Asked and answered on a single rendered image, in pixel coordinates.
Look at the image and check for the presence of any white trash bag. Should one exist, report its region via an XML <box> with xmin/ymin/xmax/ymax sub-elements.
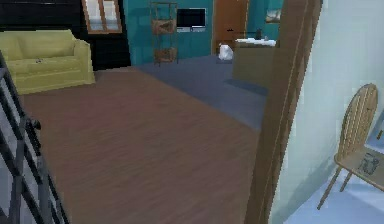
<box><xmin>217</xmin><ymin>42</ymin><xmax>234</xmax><ymax>62</ymax></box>

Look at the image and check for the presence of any yellow-green sofa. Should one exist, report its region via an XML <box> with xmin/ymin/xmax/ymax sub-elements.
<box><xmin>0</xmin><ymin>29</ymin><xmax>97</xmax><ymax>96</ymax></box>

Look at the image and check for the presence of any olive-brown counter with white top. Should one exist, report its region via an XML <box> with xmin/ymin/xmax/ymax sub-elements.
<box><xmin>232</xmin><ymin>37</ymin><xmax>278</xmax><ymax>89</ymax></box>

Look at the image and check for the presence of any brown open shelf stand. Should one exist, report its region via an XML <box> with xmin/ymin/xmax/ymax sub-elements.
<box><xmin>149</xmin><ymin>1</ymin><xmax>179</xmax><ymax>66</ymax></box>

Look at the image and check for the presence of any brown wooden open door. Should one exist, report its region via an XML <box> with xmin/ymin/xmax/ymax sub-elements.
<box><xmin>244</xmin><ymin>0</ymin><xmax>324</xmax><ymax>224</ymax></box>

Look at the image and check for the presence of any black television set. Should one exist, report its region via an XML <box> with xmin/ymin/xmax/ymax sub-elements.
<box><xmin>176</xmin><ymin>7</ymin><xmax>207</xmax><ymax>33</ymax></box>

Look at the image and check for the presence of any orange-brown room door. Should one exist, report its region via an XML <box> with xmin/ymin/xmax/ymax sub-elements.
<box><xmin>211</xmin><ymin>0</ymin><xmax>250</xmax><ymax>55</ymax></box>

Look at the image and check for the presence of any wooden framed window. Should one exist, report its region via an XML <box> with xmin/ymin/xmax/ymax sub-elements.
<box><xmin>81</xmin><ymin>0</ymin><xmax>123</xmax><ymax>35</ymax></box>

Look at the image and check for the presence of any wooden slat-back chair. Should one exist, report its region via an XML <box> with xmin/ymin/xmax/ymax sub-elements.
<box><xmin>316</xmin><ymin>83</ymin><xmax>384</xmax><ymax>211</ymax></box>

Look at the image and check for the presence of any black grid-pane door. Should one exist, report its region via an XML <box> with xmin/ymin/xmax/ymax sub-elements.
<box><xmin>0</xmin><ymin>50</ymin><xmax>71</xmax><ymax>224</ymax></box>

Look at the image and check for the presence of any grey patterned chair cushion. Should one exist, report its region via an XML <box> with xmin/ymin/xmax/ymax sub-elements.
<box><xmin>359</xmin><ymin>152</ymin><xmax>381</xmax><ymax>177</ymax></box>

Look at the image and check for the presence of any pale blue table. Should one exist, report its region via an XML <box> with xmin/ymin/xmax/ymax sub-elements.
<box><xmin>364</xmin><ymin>109</ymin><xmax>384</xmax><ymax>156</ymax></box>

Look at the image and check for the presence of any framed wall picture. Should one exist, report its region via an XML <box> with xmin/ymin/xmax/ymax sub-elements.
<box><xmin>265</xmin><ymin>8</ymin><xmax>282</xmax><ymax>24</ymax></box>

